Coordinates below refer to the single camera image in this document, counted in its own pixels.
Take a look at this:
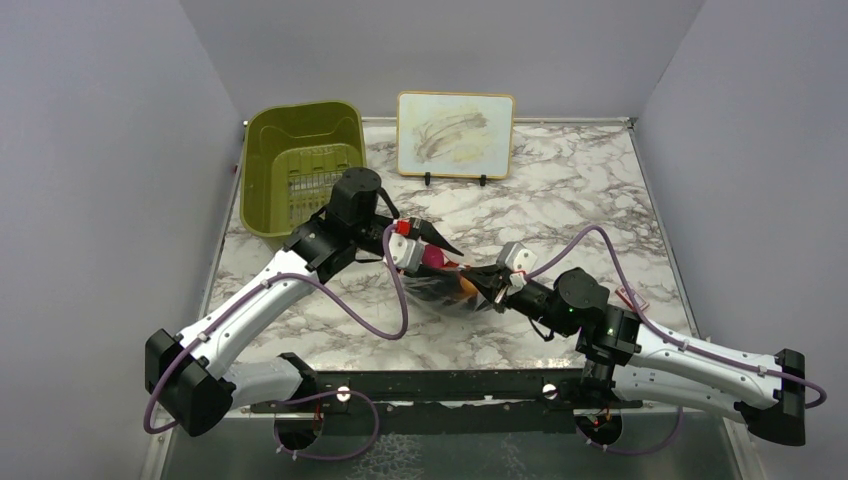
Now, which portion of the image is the orange toy carrot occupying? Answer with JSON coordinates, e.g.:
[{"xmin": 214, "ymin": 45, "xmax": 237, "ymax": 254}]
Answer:
[{"xmin": 458, "ymin": 275, "xmax": 478, "ymax": 298}]

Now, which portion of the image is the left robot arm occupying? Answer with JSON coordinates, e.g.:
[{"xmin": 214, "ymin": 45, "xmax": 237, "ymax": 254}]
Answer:
[{"xmin": 142, "ymin": 167, "xmax": 458, "ymax": 437}]

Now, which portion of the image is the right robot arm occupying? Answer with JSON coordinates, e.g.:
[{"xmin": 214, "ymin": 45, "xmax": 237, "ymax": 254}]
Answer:
[{"xmin": 462, "ymin": 265, "xmax": 806, "ymax": 446}]

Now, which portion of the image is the small magenta toy piece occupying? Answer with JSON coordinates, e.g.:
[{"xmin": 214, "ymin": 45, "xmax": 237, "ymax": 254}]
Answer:
[{"xmin": 421, "ymin": 244, "xmax": 447, "ymax": 269}]

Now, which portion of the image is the olive green plastic bin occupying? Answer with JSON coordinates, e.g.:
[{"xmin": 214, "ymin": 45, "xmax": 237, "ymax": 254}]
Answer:
[{"xmin": 240, "ymin": 101, "xmax": 366, "ymax": 251}]

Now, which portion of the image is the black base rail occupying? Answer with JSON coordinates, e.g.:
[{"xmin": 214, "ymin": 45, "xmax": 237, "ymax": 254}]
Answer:
[{"xmin": 250, "ymin": 368, "xmax": 642, "ymax": 436}]

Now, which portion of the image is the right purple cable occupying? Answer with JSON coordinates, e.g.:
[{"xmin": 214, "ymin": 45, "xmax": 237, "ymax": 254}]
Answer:
[{"xmin": 516, "ymin": 223, "xmax": 829, "ymax": 457}]

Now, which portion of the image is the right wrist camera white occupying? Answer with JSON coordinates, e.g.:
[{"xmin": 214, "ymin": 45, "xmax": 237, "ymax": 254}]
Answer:
[{"xmin": 495, "ymin": 242, "xmax": 538, "ymax": 294}]

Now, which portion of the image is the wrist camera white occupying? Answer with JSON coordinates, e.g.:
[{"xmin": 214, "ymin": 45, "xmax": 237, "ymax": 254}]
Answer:
[
  {"xmin": 382, "ymin": 224, "xmax": 425, "ymax": 276},
  {"xmin": 495, "ymin": 242, "xmax": 538, "ymax": 294}
]

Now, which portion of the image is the framed painting on stand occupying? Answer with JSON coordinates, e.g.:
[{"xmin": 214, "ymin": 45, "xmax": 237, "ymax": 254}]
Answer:
[{"xmin": 396, "ymin": 91, "xmax": 515, "ymax": 186}]

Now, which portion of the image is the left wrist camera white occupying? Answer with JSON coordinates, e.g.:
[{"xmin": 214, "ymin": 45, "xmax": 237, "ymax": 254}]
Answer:
[{"xmin": 382, "ymin": 224, "xmax": 425, "ymax": 276}]

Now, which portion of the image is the clear zip bag orange zipper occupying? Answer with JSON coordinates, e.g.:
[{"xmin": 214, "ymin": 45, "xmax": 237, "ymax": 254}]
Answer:
[{"xmin": 401, "ymin": 266, "xmax": 493, "ymax": 319}]

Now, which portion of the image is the small red white card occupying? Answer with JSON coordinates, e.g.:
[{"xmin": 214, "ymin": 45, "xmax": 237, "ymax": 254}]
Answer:
[{"xmin": 616, "ymin": 286, "xmax": 633, "ymax": 307}]

